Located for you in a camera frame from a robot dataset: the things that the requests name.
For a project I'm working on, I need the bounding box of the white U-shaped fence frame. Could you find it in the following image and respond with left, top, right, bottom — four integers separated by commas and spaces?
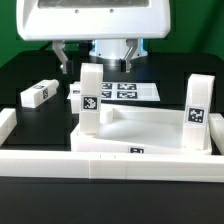
0, 107, 224, 184

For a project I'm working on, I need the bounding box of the marker sheet with tags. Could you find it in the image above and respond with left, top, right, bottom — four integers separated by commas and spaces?
101, 82, 160, 102

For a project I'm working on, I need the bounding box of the white desk top tray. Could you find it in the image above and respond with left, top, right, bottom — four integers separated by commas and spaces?
70, 104, 212, 155

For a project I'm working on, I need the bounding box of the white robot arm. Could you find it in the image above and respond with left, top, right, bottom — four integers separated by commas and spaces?
16, 0, 171, 73

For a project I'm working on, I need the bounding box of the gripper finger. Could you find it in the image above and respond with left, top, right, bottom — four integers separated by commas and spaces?
52, 41, 68, 74
120, 39, 138, 73

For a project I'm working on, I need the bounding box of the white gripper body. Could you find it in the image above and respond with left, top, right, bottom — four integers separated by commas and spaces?
16, 0, 171, 41

